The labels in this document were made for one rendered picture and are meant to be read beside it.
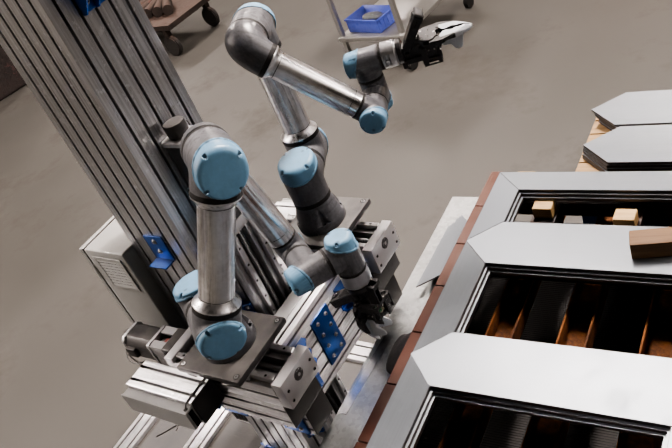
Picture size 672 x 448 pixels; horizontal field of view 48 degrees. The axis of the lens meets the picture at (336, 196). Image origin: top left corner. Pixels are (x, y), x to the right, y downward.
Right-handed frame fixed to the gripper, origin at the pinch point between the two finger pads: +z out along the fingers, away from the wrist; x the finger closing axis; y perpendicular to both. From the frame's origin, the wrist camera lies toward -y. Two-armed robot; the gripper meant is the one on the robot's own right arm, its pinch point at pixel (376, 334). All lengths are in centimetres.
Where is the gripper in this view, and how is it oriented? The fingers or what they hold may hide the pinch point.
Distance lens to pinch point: 206.7
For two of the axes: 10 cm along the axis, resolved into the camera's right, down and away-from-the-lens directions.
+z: 3.4, 7.7, 5.3
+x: 4.4, -6.3, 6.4
